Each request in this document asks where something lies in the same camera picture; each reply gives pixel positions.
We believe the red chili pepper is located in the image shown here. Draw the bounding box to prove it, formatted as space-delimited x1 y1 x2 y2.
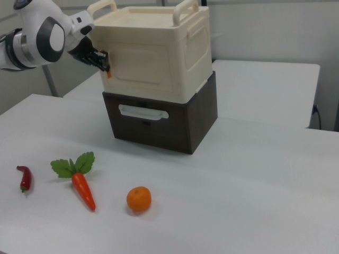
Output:
16 165 33 197

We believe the cream cabinet side door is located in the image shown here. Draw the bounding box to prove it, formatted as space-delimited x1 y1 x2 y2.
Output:
184 24 211 73

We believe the cream cabinet carry handle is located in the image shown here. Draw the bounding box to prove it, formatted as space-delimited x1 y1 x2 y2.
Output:
173 0 200 28
86 0 118 21

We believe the cream cabinet door with tab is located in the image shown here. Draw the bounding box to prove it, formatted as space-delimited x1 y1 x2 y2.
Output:
106 41 174 86

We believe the cream plastic cabinet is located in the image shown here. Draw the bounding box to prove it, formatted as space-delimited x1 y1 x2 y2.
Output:
86 0 213 105

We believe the orange toy carrot with leaves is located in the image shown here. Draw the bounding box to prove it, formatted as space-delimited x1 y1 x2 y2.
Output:
50 151 97 212

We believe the black power cable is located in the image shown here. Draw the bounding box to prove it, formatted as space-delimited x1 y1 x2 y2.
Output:
312 104 323 131

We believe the white drawer handle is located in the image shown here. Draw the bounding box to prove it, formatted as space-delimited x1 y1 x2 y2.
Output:
118 103 170 121

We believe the dark wooden drawer box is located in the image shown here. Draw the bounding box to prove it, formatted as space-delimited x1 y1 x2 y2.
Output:
102 69 219 156

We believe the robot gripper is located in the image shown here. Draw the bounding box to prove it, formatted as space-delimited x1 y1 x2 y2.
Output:
67 34 110 73

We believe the orange mandarin fruit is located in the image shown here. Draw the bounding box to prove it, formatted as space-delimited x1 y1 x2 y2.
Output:
126 186 153 213

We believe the grey metal pole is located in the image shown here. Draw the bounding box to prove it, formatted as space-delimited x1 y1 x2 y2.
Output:
42 64 60 98

